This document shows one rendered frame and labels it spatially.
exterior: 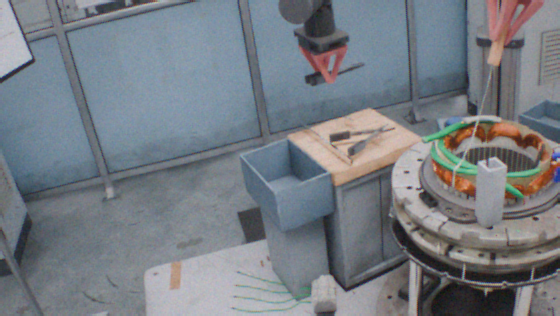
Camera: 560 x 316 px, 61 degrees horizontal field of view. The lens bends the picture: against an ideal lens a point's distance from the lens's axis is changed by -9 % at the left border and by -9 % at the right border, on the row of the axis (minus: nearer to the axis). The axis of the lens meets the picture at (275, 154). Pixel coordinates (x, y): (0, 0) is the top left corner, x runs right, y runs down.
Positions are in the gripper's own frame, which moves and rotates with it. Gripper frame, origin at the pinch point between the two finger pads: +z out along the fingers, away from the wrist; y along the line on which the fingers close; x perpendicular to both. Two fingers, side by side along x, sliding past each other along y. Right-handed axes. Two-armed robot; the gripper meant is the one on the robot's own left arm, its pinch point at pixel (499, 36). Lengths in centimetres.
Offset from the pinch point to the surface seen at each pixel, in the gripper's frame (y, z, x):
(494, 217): 2.0, 22.2, -10.2
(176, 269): -34, 69, 37
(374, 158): -4.5, 27.5, 18.8
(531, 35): 147, 3, 189
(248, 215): 8, 126, 171
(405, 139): 2.5, 24.4, 23.2
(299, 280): -12, 55, 19
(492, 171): -1.6, 15.7, -10.8
